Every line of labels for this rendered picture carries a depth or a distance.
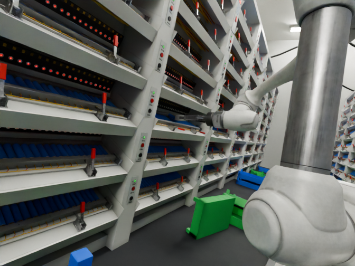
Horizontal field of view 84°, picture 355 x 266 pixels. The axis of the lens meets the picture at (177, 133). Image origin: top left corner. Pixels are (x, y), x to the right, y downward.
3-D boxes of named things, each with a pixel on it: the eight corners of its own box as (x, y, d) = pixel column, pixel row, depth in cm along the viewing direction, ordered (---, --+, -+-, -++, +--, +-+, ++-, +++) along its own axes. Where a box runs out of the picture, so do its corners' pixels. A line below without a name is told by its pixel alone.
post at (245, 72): (223, 187, 209) (262, 25, 200) (220, 189, 201) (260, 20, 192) (206, 181, 219) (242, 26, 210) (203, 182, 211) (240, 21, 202)
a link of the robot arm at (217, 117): (223, 109, 96) (212, 109, 99) (221, 127, 96) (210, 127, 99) (229, 112, 104) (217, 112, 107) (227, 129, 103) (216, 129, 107)
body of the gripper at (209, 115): (218, 113, 106) (202, 113, 111) (212, 111, 99) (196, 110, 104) (216, 127, 106) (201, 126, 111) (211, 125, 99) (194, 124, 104)
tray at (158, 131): (202, 141, 139) (209, 130, 137) (147, 137, 87) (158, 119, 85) (182, 125, 148) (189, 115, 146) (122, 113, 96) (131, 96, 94)
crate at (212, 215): (227, 228, 122) (217, 221, 128) (235, 197, 121) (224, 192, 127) (196, 240, 102) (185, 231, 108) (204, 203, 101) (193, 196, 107)
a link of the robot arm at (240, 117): (223, 134, 99) (231, 120, 108) (256, 136, 91) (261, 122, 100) (221, 115, 93) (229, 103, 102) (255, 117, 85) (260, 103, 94)
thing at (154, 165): (196, 167, 140) (206, 151, 137) (138, 178, 88) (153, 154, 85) (176, 149, 149) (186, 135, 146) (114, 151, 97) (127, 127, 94)
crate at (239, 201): (231, 203, 167) (233, 193, 169) (255, 213, 157) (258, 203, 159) (223, 199, 143) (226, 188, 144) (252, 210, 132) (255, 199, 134)
